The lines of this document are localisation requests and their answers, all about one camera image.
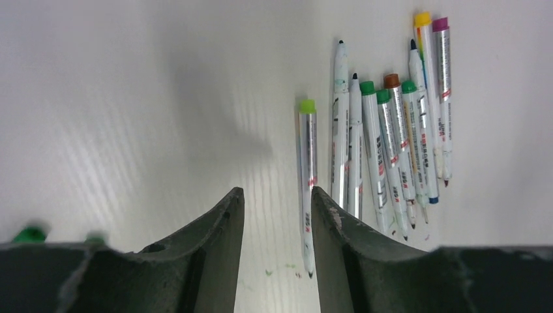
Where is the small green capped marker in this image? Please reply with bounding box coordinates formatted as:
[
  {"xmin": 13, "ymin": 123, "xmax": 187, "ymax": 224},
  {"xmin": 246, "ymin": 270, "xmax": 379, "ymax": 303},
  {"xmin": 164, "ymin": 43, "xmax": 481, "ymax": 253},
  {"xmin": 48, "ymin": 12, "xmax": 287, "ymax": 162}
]
[{"xmin": 376, "ymin": 89, "xmax": 410, "ymax": 241}]

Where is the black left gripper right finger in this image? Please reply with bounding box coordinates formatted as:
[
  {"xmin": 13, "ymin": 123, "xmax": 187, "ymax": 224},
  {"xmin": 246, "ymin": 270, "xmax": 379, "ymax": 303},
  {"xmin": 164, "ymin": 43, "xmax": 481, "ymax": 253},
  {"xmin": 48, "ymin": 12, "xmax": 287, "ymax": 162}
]
[{"xmin": 310, "ymin": 186, "xmax": 433, "ymax": 313}]

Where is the magenta capped marker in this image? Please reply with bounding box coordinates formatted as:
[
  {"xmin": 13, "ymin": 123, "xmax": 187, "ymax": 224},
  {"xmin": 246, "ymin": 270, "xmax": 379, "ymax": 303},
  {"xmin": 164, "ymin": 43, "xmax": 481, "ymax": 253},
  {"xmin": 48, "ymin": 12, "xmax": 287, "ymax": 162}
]
[{"xmin": 432, "ymin": 17, "xmax": 453, "ymax": 187}]

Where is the green pen cap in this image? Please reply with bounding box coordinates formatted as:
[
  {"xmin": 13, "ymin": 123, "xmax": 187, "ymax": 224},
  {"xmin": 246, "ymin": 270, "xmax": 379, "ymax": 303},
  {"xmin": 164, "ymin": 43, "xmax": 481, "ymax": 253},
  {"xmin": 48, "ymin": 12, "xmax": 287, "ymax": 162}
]
[
  {"xmin": 12, "ymin": 225, "xmax": 48, "ymax": 243},
  {"xmin": 85, "ymin": 232, "xmax": 106, "ymax": 245}
]

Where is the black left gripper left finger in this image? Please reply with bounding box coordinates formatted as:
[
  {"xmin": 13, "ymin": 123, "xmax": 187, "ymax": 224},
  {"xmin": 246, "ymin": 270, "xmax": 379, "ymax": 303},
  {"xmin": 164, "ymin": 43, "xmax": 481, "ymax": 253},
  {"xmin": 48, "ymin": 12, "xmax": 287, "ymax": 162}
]
[{"xmin": 138, "ymin": 186, "xmax": 245, "ymax": 313}]

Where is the lime green capped marker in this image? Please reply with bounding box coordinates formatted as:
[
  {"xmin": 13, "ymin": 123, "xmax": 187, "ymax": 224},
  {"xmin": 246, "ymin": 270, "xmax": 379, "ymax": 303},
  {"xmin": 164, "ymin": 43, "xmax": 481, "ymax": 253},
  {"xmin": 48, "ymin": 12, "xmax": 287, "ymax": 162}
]
[{"xmin": 401, "ymin": 80, "xmax": 429, "ymax": 224}]

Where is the green capped horizontal marker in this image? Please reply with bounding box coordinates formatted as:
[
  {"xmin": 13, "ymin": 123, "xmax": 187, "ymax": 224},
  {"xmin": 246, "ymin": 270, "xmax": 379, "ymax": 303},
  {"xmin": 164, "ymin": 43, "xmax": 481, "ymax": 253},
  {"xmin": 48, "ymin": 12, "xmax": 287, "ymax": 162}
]
[{"xmin": 298, "ymin": 99, "xmax": 318, "ymax": 278}]

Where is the purple capped horizontal marker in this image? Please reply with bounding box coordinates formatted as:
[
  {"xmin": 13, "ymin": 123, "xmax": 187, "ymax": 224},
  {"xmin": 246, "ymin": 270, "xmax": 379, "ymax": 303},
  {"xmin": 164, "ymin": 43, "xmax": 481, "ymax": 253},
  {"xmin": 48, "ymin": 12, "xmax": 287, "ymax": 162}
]
[{"xmin": 359, "ymin": 81, "xmax": 390, "ymax": 235}]

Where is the blue capped marker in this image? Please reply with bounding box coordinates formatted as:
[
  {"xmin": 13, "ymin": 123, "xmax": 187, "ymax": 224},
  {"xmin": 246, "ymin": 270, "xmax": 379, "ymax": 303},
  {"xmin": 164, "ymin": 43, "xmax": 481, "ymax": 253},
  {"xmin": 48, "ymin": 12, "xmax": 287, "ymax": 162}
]
[{"xmin": 348, "ymin": 72, "xmax": 363, "ymax": 220}]

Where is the yellow capped marker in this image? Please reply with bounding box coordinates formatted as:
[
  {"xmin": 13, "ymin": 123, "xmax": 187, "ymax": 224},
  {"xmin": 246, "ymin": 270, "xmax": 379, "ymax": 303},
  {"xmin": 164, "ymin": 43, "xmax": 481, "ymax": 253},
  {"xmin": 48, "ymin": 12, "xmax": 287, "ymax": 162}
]
[
  {"xmin": 408, "ymin": 38, "xmax": 439, "ymax": 204},
  {"xmin": 413, "ymin": 11, "xmax": 444, "ymax": 179}
]

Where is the brown capped marker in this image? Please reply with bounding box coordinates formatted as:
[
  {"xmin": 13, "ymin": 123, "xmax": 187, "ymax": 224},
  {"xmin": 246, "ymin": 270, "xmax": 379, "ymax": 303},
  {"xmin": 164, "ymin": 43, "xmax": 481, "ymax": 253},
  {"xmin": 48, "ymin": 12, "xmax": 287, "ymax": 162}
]
[{"xmin": 383, "ymin": 73, "xmax": 417, "ymax": 229}]

